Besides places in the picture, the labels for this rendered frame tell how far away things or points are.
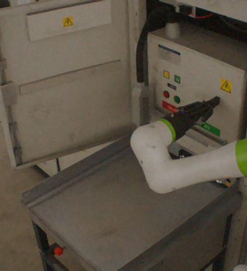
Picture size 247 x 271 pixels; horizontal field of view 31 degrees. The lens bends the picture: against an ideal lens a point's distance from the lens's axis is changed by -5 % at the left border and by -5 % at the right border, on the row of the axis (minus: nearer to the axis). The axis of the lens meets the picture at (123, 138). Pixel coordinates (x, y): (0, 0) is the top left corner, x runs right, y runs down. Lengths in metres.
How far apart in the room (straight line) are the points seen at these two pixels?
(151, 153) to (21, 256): 1.56
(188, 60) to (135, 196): 0.58
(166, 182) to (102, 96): 0.72
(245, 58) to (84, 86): 0.72
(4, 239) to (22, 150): 1.03
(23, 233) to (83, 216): 1.21
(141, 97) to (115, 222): 0.53
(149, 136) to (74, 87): 0.63
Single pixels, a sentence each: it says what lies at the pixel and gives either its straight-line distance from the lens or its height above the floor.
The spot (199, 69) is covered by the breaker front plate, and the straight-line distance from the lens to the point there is 1.79.
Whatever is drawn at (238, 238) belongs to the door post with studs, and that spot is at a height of 0.60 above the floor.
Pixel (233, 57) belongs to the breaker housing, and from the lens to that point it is 1.76.
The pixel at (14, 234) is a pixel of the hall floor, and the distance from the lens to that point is 3.01.
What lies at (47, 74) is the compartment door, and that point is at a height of 1.25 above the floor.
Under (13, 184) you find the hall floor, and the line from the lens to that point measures 3.38.
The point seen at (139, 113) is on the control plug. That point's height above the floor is 1.07.
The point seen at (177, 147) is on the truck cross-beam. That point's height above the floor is 0.91.
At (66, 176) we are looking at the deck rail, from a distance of 1.98.
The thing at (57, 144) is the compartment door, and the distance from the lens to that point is 2.14.
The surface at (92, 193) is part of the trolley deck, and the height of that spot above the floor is 0.85.
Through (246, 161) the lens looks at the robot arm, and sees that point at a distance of 1.35.
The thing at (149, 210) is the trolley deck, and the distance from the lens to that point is 1.84.
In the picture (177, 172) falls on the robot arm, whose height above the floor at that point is 1.19.
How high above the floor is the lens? 2.12
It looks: 35 degrees down
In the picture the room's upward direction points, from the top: 3 degrees counter-clockwise
